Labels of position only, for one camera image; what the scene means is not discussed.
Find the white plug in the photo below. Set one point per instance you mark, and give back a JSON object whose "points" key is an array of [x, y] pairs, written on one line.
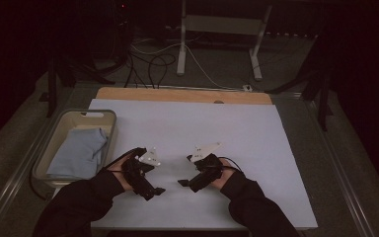
{"points": [[247, 88]]}

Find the white metal stand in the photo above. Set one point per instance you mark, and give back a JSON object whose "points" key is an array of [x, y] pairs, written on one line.
{"points": [[222, 24]]}

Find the person's right hand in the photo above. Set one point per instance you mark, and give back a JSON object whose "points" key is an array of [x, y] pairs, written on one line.
{"points": [[225, 174]]}

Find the grey metal rail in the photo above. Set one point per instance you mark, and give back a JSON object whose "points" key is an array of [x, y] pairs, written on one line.
{"points": [[342, 177], [10, 194]]}

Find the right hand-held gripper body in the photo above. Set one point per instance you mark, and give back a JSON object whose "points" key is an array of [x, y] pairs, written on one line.
{"points": [[207, 171]]}

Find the person's left hand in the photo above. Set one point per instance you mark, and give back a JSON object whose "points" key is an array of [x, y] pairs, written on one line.
{"points": [[118, 173]]}

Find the light blue cloth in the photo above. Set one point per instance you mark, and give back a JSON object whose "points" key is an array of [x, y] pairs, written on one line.
{"points": [[77, 153]]}

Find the clear plastic bin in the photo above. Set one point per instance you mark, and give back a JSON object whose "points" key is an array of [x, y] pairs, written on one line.
{"points": [[107, 125]]}

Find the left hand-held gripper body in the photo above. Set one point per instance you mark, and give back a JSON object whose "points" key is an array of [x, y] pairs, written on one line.
{"points": [[136, 176]]}

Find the black stand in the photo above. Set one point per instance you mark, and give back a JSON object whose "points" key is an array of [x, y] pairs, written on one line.
{"points": [[322, 89], [54, 85]]}

